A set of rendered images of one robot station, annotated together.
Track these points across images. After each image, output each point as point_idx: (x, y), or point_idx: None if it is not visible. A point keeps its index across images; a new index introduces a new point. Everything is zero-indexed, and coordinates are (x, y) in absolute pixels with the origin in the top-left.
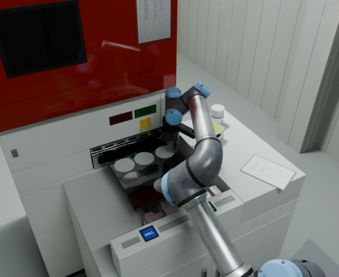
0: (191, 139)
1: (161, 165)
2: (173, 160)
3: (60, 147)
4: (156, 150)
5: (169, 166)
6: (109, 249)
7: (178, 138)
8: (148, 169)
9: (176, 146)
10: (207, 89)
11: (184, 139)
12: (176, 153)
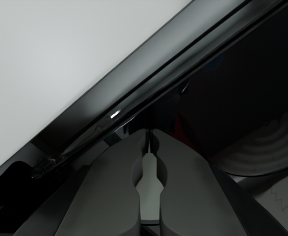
0: None
1: (269, 182)
2: (224, 132)
3: None
4: (142, 216)
5: (284, 142)
6: None
7: (73, 202)
8: None
9: (226, 195)
10: None
11: (36, 125)
12: (147, 123)
